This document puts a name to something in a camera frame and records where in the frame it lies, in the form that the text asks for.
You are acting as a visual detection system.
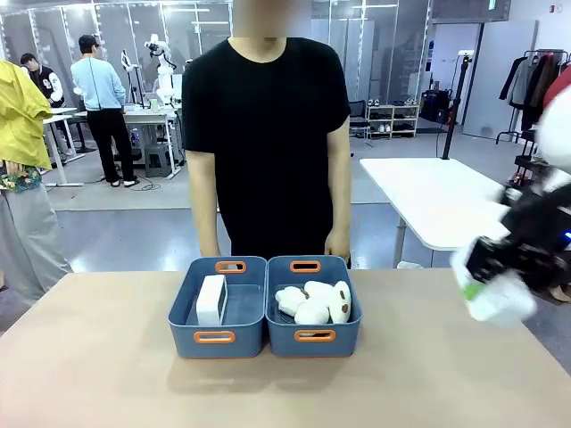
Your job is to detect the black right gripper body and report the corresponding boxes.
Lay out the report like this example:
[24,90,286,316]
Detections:
[463,177,571,305]

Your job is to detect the white plush toy brown marks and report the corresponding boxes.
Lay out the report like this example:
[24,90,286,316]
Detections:
[328,279,354,325]
[274,280,340,325]

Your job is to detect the person's right forearm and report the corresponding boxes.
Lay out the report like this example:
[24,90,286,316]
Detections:
[188,186,220,245]

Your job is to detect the person's left forearm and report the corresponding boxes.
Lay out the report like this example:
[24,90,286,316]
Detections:
[327,182,352,234]

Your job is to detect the person's left hand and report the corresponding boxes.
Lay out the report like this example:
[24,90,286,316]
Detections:
[323,226,352,269]

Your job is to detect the person's right hand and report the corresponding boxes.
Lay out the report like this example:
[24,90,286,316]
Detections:
[197,238,223,259]

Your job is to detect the black utility cart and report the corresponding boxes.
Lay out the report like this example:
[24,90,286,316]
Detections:
[507,128,554,191]

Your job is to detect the large white table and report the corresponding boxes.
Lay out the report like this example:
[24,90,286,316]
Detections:
[358,156,514,269]

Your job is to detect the black tripod pole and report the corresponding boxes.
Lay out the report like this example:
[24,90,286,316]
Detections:
[440,49,475,161]

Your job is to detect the clothes rack with coats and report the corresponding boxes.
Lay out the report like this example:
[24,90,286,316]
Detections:
[496,47,571,144]

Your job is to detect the red garment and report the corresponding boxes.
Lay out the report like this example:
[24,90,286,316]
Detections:
[542,66,571,111]

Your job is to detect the black luggage bags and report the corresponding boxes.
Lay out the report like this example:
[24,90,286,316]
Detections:
[418,87,457,126]

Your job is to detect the white shoe rack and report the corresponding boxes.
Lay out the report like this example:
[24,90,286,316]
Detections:
[365,103,421,140]

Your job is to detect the black office chair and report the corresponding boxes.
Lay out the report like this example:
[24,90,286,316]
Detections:
[349,99,375,149]

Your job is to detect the person black t-shirt torso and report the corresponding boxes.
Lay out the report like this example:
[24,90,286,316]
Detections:
[180,36,352,270]

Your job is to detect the grey step stool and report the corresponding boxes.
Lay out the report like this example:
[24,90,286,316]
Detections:
[142,142,176,179]

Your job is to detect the white and black stand device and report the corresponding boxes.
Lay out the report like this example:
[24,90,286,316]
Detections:
[120,46,145,110]

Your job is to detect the person in light blue shirt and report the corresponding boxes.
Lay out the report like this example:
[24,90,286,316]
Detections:
[70,34,140,189]

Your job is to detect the small white background desk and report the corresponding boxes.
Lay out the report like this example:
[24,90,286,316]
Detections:
[41,105,87,187]

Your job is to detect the person in yellow jacket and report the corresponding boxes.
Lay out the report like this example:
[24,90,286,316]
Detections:
[0,59,76,309]

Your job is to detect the person in varsity jacket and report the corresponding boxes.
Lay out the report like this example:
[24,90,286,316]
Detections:
[19,52,64,110]

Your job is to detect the blue basket orange handles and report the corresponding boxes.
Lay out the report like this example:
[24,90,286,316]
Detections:
[264,254,362,358]
[167,255,269,359]

